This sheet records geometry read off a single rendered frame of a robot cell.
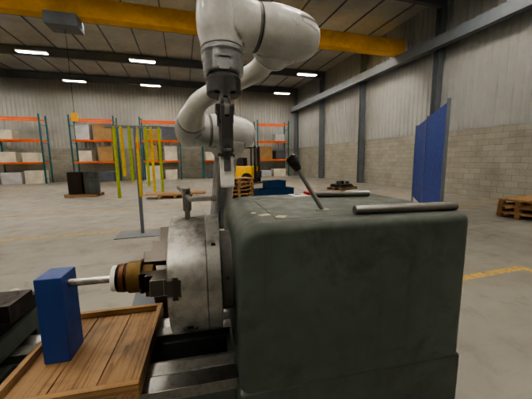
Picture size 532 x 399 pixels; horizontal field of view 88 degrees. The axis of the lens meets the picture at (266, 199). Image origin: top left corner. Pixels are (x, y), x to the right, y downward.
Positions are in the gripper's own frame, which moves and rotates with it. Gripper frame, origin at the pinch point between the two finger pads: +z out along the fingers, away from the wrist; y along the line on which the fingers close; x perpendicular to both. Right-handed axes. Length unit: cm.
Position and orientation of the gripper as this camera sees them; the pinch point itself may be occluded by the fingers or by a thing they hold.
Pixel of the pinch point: (226, 172)
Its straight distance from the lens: 62.7
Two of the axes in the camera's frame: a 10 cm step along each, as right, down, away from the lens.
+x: 9.8, -0.5, 2.1
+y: 2.2, 0.7, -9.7
